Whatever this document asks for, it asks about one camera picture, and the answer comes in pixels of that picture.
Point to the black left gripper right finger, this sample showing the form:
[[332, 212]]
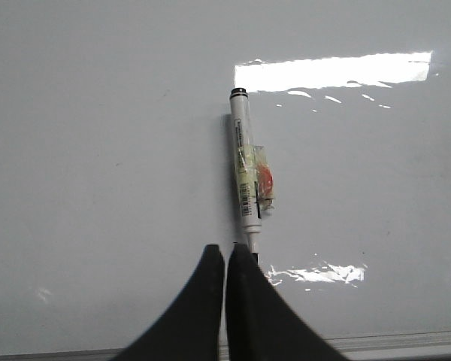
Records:
[[259, 323]]

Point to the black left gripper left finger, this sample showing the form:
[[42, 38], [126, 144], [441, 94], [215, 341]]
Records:
[[189, 328]]

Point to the whiteboard with aluminium frame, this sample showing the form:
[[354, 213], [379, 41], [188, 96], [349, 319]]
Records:
[[116, 165]]

